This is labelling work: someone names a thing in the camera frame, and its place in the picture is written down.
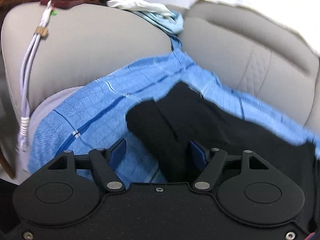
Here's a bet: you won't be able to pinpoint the crumpled white cloth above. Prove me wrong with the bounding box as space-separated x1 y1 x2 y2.
107 0 176 17

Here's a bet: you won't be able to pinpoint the white cable bundle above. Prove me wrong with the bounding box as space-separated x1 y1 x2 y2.
16 0 57 153

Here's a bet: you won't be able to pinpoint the dark red flat box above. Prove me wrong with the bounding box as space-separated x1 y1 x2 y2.
40 0 84 9

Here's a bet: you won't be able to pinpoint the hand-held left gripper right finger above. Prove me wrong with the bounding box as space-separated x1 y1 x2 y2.
188 140 273 193

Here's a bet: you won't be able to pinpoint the black pants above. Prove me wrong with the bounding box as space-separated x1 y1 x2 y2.
125 82 319 205

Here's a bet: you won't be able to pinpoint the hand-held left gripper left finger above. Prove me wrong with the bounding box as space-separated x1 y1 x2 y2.
47 138 127 193

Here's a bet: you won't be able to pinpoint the blue plaid bed sheet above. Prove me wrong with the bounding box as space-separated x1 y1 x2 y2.
27 50 320 184

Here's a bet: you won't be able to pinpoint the grey leather sofa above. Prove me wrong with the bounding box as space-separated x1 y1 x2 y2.
0 2 320 180

